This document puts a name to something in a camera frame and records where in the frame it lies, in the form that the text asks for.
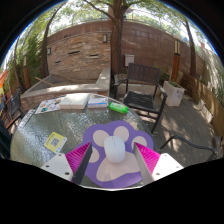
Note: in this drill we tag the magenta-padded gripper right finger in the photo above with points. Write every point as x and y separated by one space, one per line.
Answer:
148 158

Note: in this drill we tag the wooden stick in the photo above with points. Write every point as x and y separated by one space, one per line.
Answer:
45 81

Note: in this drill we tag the white and blue book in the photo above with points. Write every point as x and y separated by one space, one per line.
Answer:
98 102

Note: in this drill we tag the wooden lamp post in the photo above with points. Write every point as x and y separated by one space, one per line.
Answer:
176 63

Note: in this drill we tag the thick tree trunk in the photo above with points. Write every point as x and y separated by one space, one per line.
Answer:
116 43

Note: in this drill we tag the yellow square card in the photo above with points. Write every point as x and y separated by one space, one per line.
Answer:
55 142

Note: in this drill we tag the black wall lantern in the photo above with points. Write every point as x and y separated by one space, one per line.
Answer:
49 51
105 38

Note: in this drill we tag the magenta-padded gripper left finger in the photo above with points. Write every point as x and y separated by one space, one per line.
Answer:
77 159

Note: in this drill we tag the black metal mesh chair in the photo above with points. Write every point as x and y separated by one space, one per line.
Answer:
4 143
15 106
192 142

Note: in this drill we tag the low white rectangular planter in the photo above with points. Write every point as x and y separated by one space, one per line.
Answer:
206 111

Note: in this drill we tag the purple paw-shaped mouse pad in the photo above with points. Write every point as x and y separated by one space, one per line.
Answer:
110 128

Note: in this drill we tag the white computer mouse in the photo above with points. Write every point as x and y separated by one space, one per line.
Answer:
114 149

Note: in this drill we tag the green wipes pack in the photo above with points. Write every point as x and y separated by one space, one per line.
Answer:
118 107

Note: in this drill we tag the dark slatted wooden armchair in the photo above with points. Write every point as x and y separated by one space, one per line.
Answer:
140 99

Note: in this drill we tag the white square planter box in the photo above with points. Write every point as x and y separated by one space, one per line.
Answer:
174 94

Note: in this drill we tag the narrow printed leaflet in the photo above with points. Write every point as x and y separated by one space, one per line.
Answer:
26 119

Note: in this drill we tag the grey electrical wall box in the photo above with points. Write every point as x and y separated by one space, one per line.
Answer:
129 60

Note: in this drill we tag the colourful printed magazine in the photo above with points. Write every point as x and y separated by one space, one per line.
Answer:
49 105

